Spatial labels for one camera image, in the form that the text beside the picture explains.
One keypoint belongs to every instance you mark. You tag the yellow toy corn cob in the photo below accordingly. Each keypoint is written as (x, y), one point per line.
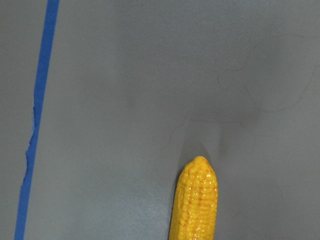
(195, 203)

